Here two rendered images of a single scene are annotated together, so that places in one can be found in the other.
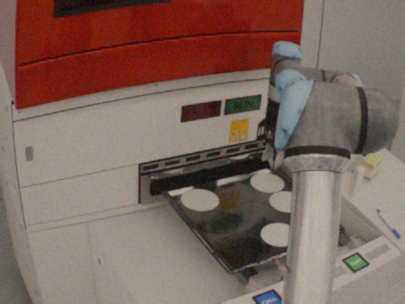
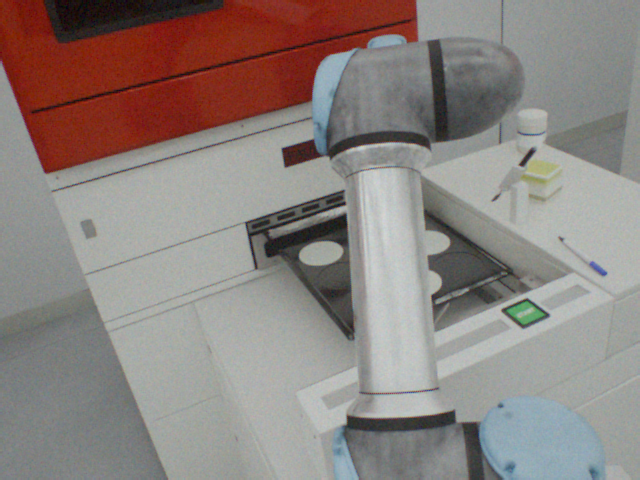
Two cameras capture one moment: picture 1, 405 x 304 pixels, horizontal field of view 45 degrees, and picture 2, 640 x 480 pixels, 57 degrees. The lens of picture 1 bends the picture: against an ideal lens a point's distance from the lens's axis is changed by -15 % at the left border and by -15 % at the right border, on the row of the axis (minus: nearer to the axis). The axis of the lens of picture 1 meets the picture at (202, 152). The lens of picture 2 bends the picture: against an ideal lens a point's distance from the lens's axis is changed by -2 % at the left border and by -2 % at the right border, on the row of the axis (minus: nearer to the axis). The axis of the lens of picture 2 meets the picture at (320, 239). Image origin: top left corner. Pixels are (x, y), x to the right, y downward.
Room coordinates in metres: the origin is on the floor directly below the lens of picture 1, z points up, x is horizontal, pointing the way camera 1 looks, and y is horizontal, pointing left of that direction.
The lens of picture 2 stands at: (0.12, -0.22, 1.61)
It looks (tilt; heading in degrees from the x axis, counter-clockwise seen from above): 31 degrees down; 11
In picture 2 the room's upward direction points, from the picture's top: 9 degrees counter-clockwise
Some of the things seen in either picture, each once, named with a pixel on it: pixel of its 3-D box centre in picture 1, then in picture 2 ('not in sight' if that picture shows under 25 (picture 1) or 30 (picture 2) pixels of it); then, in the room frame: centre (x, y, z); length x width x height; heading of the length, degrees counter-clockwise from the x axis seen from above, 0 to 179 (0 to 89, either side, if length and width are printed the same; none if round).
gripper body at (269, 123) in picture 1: (277, 120); not in sight; (1.28, -0.18, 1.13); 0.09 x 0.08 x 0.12; 150
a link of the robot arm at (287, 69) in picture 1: (297, 81); not in sight; (1.18, -0.20, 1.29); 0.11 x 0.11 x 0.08; 1
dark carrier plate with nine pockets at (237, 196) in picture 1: (255, 213); (386, 259); (1.21, -0.15, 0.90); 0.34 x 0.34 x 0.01; 31
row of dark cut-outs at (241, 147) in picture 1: (212, 154); (334, 199); (1.38, -0.03, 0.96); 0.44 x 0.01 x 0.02; 121
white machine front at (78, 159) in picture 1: (154, 144); (259, 197); (1.30, 0.13, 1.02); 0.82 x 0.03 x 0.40; 121
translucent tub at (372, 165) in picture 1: (367, 165); (539, 181); (1.33, -0.49, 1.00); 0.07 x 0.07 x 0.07; 50
